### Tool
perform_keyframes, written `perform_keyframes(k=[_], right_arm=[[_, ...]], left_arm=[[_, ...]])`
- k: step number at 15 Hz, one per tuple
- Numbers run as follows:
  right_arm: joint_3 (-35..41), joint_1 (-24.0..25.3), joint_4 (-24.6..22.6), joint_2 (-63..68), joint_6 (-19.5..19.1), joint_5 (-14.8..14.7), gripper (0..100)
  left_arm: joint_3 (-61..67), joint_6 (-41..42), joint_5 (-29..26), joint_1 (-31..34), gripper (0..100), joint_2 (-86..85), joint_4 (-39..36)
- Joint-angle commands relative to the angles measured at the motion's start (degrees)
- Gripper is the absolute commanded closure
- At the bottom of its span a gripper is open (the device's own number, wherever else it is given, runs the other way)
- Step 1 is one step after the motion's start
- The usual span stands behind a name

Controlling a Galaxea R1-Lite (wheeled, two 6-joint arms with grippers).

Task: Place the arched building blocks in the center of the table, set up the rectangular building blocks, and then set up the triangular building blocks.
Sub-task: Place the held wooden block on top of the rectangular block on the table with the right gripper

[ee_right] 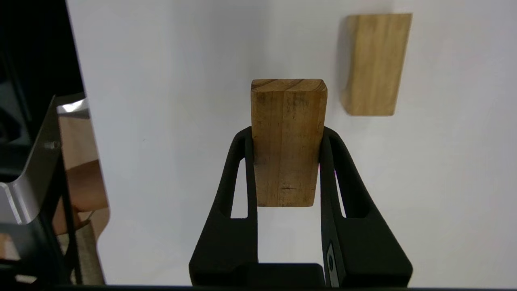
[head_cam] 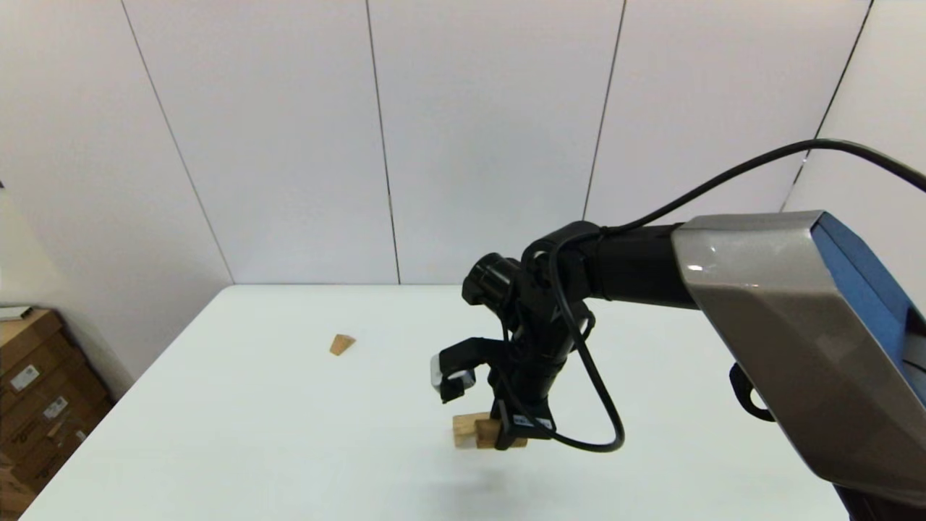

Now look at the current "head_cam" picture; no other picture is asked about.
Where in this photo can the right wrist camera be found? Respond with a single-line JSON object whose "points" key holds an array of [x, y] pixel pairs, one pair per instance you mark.
{"points": [[456, 369]]}

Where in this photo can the triangular wooden building block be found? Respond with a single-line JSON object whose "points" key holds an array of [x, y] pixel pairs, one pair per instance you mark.
{"points": [[341, 345]]}

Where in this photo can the brown cardboard box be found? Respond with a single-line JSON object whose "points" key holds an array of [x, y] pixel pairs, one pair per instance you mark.
{"points": [[51, 427], [11, 499], [32, 346]]}

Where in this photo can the rectangular wooden building block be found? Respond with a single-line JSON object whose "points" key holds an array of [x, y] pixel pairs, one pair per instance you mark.
{"points": [[487, 430]]}

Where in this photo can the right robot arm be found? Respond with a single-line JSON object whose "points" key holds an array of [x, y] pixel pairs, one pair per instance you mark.
{"points": [[781, 318]]}

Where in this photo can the flat white object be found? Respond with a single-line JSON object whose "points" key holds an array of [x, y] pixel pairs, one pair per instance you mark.
{"points": [[14, 314]]}

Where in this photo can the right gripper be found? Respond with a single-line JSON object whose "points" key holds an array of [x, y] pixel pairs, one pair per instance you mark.
{"points": [[528, 383]]}

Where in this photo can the arched wooden building block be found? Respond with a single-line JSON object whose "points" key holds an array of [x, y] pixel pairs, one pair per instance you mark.
{"points": [[463, 430]]}

